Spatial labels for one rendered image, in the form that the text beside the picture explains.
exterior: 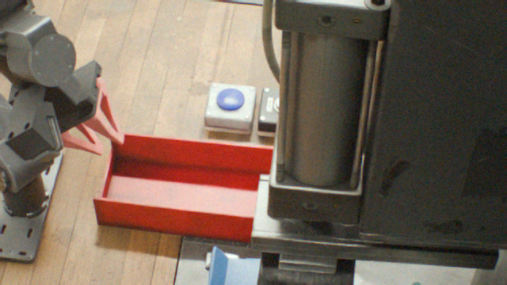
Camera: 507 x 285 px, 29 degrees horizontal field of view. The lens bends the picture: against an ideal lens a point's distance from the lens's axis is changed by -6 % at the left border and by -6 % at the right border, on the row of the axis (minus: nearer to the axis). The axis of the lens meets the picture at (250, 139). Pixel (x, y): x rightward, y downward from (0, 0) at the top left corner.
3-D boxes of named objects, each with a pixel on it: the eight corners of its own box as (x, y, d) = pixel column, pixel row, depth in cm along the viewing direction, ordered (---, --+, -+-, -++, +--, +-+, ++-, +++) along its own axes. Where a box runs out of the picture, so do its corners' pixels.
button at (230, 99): (219, 94, 151) (218, 85, 150) (245, 97, 151) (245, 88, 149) (215, 115, 149) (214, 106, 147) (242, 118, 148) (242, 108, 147)
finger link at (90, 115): (135, 154, 118) (84, 105, 112) (89, 176, 121) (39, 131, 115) (139, 112, 123) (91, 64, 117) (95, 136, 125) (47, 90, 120)
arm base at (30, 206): (58, 115, 140) (13, 112, 141) (24, 232, 128) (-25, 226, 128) (65, 151, 146) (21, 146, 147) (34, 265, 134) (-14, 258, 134)
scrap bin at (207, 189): (113, 157, 146) (109, 130, 141) (289, 175, 144) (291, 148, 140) (97, 225, 138) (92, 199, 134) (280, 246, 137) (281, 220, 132)
